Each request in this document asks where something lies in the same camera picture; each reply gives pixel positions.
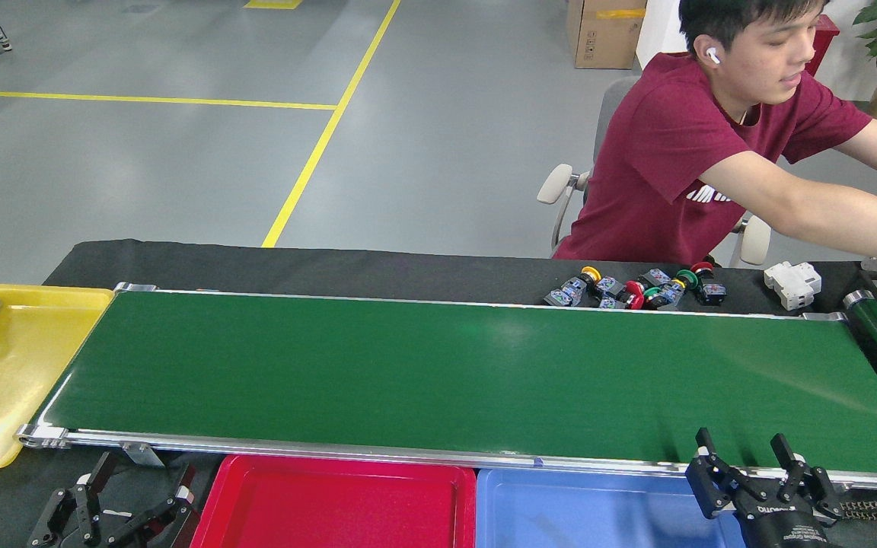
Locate blue plastic bin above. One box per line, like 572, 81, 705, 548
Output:
475, 467, 748, 548

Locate red plastic bin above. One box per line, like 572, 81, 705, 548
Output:
190, 454, 477, 548

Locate yellow plastic tray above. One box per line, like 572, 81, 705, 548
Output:
0, 284, 116, 476

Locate long green conveyor belt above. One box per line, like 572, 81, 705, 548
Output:
16, 282, 877, 495

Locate black table cloth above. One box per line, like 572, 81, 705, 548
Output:
0, 239, 877, 548

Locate red fire extinguisher cabinet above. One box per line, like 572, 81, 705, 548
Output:
804, 14, 841, 77

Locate brown cardboard box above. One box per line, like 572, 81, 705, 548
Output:
566, 0, 649, 71

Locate yellow push button switch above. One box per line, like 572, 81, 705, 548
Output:
544, 265, 604, 308

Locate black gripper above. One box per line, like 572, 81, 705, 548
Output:
685, 427, 844, 548

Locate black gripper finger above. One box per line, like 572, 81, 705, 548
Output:
107, 463, 200, 548
27, 453, 118, 548

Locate grey office chair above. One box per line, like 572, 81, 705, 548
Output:
536, 76, 773, 267

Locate person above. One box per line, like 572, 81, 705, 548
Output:
553, 0, 877, 267

